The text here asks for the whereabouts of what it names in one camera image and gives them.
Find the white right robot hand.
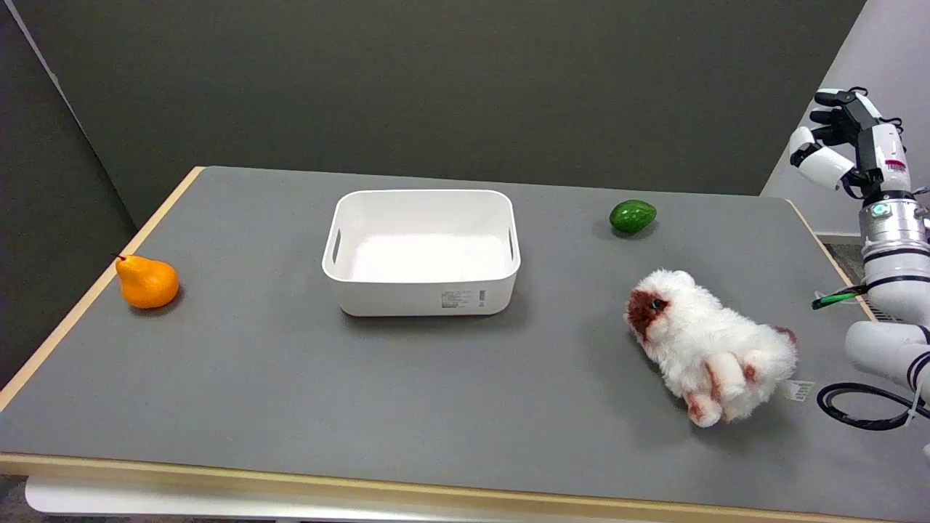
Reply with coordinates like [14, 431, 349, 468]
[789, 87, 912, 200]

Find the white brown plush toy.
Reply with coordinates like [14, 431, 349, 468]
[625, 269, 816, 429]

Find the green toy avocado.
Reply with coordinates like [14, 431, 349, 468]
[609, 199, 658, 235]

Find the orange toy pear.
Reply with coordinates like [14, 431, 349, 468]
[115, 254, 180, 310]

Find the white plastic storage bin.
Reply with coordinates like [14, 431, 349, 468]
[322, 190, 522, 317]

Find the green cable connector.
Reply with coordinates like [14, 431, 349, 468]
[812, 286, 868, 311]

